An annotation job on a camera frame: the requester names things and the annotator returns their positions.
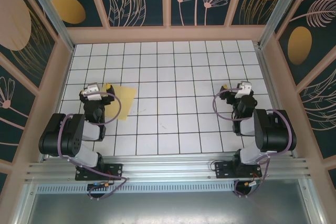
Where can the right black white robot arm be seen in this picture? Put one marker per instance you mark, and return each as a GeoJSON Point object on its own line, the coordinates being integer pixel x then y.
{"type": "Point", "coordinates": [275, 134]}

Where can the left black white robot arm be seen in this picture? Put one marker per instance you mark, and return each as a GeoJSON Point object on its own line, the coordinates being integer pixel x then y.
{"type": "Point", "coordinates": [60, 134]}

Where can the grey metal sheet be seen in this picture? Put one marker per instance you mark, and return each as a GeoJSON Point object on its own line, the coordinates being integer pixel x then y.
{"type": "Point", "coordinates": [168, 208]}

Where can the small black circuit board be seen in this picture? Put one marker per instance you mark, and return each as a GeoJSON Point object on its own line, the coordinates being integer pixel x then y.
{"type": "Point", "coordinates": [95, 186]}

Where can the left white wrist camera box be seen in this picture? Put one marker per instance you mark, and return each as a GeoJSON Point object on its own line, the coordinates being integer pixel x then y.
{"type": "Point", "coordinates": [92, 93]}

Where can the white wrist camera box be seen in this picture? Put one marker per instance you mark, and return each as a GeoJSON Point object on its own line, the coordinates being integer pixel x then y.
{"type": "Point", "coordinates": [242, 90]}
{"type": "Point", "coordinates": [92, 93]}

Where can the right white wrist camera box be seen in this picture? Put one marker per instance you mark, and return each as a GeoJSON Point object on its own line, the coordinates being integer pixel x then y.
{"type": "Point", "coordinates": [242, 90]}

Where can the aluminium side rail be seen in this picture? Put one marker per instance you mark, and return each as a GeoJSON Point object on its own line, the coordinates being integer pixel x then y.
{"type": "Point", "coordinates": [265, 64]}

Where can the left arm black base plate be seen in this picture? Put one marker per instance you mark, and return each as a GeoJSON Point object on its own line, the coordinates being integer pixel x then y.
{"type": "Point", "coordinates": [115, 169]}

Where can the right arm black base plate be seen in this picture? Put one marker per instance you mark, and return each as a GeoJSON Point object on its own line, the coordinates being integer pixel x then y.
{"type": "Point", "coordinates": [223, 170]}

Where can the aluminium frame post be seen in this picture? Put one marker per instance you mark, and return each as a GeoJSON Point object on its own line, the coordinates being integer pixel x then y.
{"type": "Point", "coordinates": [281, 11]}
{"type": "Point", "coordinates": [48, 11]}

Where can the aluminium mounting rail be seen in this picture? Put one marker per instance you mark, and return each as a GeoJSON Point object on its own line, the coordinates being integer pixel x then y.
{"type": "Point", "coordinates": [168, 171]}

